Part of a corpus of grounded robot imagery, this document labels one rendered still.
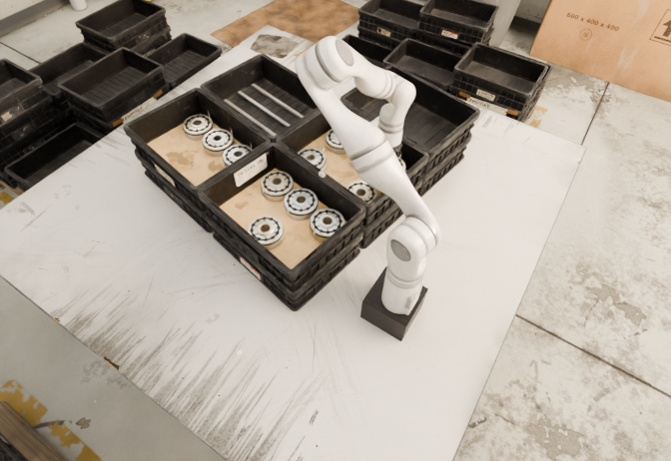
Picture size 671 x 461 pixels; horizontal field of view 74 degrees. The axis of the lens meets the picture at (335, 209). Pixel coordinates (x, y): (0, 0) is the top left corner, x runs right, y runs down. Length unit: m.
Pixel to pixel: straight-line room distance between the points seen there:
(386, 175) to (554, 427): 1.47
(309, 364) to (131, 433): 0.99
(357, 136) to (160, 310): 0.81
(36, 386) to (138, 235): 0.94
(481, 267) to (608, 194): 1.60
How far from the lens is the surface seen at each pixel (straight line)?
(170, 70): 2.85
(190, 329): 1.38
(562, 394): 2.22
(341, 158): 1.53
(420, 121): 1.71
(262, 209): 1.40
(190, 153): 1.61
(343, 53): 0.94
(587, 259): 2.62
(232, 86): 1.80
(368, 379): 1.28
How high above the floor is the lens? 1.91
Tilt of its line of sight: 52 degrees down
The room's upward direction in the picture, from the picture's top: 2 degrees clockwise
